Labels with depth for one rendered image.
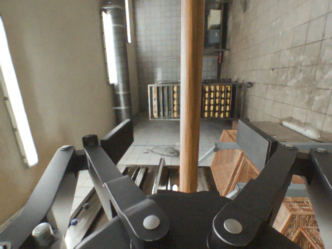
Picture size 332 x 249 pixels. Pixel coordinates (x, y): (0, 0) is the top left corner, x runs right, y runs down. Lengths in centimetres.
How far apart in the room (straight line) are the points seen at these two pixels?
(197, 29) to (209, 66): 508
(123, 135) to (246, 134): 13
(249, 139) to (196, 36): 14
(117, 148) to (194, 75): 13
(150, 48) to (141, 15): 92
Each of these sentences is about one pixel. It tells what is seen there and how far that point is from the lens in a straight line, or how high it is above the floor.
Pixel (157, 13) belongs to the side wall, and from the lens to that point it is 557.
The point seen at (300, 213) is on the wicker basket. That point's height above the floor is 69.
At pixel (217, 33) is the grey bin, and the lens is 475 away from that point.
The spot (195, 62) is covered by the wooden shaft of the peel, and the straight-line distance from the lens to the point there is 23.
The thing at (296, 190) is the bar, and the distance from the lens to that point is 91.
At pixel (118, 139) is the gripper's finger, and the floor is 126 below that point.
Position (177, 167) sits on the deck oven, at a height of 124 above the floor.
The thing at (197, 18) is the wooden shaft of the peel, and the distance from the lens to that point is 24.
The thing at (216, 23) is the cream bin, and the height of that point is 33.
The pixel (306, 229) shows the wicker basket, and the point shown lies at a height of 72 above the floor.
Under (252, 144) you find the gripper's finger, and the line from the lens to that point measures 17.
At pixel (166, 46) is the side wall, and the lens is 532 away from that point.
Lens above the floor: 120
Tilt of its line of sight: 5 degrees up
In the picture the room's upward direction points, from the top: 90 degrees counter-clockwise
